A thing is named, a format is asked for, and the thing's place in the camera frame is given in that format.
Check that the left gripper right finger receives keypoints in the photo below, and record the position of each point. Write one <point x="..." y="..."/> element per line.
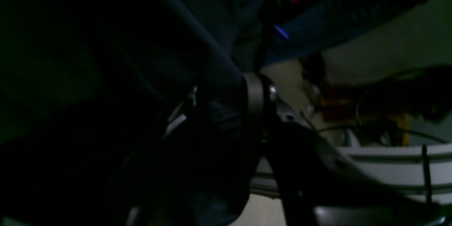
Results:
<point x="258" y="96"/>

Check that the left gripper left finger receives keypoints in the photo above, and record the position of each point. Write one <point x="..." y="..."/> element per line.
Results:
<point x="180" y="114"/>

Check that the dark navy t-shirt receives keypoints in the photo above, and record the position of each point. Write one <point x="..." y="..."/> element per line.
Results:
<point x="67" y="63"/>

